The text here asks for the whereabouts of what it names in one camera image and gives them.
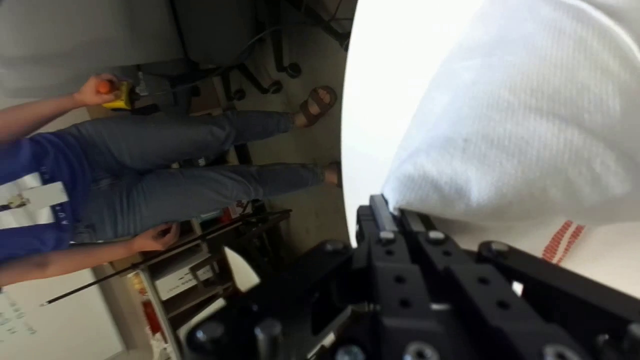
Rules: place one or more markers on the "wooden shelf unit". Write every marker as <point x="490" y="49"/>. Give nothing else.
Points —
<point x="193" y="280"/>

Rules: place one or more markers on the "red storage box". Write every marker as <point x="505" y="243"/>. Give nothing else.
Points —
<point x="153" y="321"/>

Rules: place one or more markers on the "seated person blue jeans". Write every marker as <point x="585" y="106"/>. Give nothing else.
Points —
<point x="166" y="186"/>

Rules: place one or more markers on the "yellow orange handheld controller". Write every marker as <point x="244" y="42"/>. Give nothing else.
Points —
<point x="121" y="100"/>

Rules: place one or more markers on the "white towel red stripes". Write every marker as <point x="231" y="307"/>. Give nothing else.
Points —
<point x="533" y="121"/>

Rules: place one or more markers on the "whiteboard with green scribbles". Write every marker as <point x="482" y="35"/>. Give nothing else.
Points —
<point x="52" y="327"/>

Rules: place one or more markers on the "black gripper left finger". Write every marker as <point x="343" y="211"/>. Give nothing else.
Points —
<point x="372" y="287"/>

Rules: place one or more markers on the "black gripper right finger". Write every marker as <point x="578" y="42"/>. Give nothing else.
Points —
<point x="506" y="293"/>

